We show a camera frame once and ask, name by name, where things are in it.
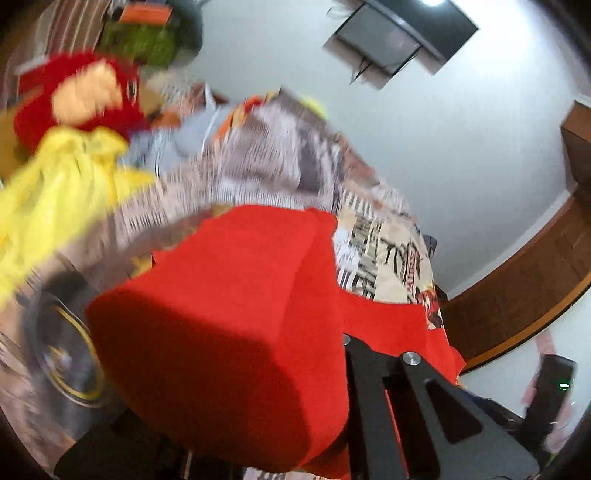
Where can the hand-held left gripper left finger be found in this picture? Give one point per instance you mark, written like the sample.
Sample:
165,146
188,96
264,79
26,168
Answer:
115,450

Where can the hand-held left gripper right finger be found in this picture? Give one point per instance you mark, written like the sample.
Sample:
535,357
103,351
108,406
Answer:
364,415

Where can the red garment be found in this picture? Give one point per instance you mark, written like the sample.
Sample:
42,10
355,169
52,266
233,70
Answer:
221,323

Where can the wooden cabinet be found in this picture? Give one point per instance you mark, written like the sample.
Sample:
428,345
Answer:
579,143

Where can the yellow cloth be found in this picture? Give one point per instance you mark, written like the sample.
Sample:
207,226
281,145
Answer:
55,194

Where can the printed bedsheet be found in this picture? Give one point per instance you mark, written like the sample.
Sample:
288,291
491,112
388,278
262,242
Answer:
286,152

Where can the grey blue cloth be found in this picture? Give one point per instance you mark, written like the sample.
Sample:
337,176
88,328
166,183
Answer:
194,134

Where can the red plush toy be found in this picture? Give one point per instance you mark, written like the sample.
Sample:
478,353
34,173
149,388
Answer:
111,115

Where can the striped cloth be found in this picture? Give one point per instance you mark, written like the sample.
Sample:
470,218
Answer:
78,25

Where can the orange box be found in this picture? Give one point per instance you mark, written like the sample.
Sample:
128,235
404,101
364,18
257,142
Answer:
143,12

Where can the wall-mounted television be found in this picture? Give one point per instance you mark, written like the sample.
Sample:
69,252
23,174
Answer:
392,37

